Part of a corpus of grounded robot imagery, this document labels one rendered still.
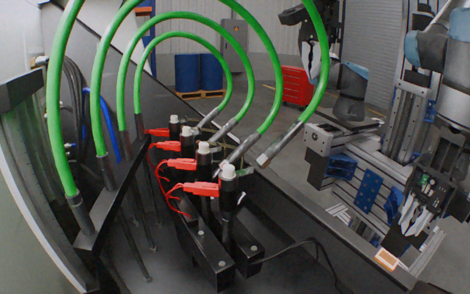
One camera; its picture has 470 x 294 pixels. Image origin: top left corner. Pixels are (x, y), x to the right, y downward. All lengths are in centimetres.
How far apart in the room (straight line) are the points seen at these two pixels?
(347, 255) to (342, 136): 54
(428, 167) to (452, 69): 13
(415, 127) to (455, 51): 64
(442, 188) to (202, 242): 38
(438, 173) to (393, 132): 67
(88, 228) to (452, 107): 46
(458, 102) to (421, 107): 61
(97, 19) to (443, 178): 69
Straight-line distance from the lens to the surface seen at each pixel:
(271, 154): 33
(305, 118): 36
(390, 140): 99
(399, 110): 96
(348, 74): 94
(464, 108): 32
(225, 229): 37
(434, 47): 46
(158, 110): 57
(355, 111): 96
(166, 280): 55
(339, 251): 54
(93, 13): 58
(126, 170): 39
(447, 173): 34
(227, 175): 30
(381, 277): 52
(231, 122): 47
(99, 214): 32
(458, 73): 32
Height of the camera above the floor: 130
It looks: 27 degrees down
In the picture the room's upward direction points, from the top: 2 degrees clockwise
